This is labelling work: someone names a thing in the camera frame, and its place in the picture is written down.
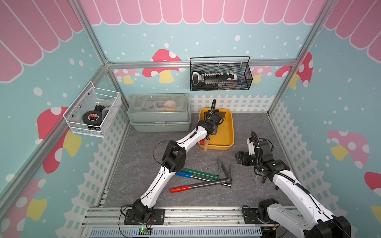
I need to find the wooden-handled hatchet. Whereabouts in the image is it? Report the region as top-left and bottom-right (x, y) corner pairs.
(203, 134), (223, 152)

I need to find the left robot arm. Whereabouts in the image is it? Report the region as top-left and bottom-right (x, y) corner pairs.
(132, 100), (223, 223)

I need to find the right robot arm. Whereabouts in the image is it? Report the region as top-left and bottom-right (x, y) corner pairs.
(235, 131), (351, 238)

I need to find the yellow plastic storage tray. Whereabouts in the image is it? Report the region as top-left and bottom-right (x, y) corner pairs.
(207, 108), (234, 150)

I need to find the translucent green storage box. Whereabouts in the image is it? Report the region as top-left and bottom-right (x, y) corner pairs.
(128, 94), (191, 132)

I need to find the white socket bit set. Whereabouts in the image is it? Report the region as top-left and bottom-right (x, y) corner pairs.
(190, 71), (238, 89)

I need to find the black tape roll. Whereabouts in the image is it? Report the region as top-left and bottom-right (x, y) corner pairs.
(82, 110), (103, 127)

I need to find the green circuit board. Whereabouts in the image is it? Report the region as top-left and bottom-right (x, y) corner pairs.
(139, 227), (153, 236)

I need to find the black wire mesh basket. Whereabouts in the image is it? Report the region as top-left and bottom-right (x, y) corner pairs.
(189, 56), (253, 91)

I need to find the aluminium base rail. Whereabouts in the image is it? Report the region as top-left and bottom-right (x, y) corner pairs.
(78, 206), (331, 238)

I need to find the white wire wall basket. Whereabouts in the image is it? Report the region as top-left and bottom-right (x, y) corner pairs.
(63, 82), (122, 138)

